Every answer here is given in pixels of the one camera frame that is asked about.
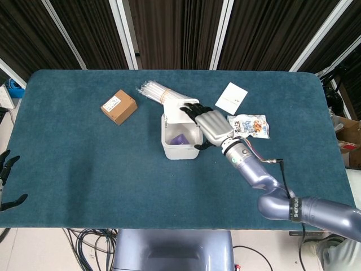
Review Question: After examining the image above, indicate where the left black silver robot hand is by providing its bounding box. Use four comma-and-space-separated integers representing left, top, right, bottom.
0, 150, 29, 212

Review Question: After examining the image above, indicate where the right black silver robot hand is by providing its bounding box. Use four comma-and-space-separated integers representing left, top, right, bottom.
180, 102, 235, 151

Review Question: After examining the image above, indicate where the purple foam cube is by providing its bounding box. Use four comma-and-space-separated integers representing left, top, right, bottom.
170, 134, 190, 146

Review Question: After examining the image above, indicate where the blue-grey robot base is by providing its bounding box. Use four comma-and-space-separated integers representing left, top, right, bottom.
112, 229, 235, 271

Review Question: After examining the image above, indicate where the white open-lid bin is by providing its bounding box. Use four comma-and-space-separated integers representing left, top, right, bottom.
161, 98, 204, 161

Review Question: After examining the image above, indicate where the white paper card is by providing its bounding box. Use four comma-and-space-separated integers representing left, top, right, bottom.
214, 82, 249, 116

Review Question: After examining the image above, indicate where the white printed snack packet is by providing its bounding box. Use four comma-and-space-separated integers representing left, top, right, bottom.
227, 113, 271, 139

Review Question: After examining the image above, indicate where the bundle of wrapped straws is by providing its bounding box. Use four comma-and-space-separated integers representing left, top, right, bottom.
135, 80, 190, 106

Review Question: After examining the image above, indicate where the white power strip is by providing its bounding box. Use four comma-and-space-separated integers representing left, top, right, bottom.
0, 85, 15, 110

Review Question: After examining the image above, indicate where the blue plastic box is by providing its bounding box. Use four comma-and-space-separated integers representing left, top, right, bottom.
5, 78, 27, 99

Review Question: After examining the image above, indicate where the brown cardboard box with label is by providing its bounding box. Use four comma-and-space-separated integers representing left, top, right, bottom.
100, 89, 138, 126

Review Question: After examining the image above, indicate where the dark pleated curtain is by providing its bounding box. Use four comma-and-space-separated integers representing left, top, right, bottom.
0, 0, 361, 85

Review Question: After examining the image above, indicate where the teal table mat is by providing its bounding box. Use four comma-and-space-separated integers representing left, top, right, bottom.
0, 69, 356, 231

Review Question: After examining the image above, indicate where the black bag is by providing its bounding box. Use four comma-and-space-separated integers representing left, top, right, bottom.
322, 84, 344, 111

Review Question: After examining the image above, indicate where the large open cardboard box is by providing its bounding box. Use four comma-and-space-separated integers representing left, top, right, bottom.
336, 115, 361, 169

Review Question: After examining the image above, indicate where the grey shoe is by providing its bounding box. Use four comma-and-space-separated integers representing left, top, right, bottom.
305, 236, 344, 253

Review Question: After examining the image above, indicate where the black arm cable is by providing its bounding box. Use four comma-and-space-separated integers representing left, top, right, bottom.
259, 158, 307, 271

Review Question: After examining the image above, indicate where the white aluminium frame post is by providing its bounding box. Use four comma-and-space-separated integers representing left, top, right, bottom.
108, 0, 139, 70
0, 58, 28, 89
289, 0, 355, 72
209, 0, 235, 70
41, 0, 87, 70

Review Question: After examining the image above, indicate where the bundle of floor cables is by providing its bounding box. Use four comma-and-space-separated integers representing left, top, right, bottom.
62, 228, 118, 271

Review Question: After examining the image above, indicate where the thin black floor cable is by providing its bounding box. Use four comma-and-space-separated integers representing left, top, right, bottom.
232, 245, 272, 271

